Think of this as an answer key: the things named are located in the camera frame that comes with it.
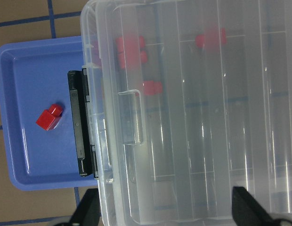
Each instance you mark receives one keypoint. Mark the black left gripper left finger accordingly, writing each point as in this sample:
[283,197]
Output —
[88,211]

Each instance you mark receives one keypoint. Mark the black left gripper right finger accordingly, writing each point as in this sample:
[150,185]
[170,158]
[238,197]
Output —
[246,211]

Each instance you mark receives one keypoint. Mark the red toy block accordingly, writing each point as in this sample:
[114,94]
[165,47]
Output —
[50,117]

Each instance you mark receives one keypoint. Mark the clear plastic storage box lid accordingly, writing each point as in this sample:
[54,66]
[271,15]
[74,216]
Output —
[223,119]

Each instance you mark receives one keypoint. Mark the red block middle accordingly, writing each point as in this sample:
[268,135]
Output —
[152,88]

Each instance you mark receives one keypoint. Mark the blue plastic tray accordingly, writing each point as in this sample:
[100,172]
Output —
[33,76]

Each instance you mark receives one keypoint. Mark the red block lower left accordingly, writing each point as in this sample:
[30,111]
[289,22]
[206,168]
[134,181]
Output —
[130,61]

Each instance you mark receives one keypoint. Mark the red block upper left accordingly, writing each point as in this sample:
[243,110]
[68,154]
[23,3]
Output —
[128,43]

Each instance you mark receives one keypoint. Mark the red block right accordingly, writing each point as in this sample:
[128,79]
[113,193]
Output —
[211,39]

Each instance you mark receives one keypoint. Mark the black box latch handle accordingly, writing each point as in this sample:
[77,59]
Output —
[79,99]

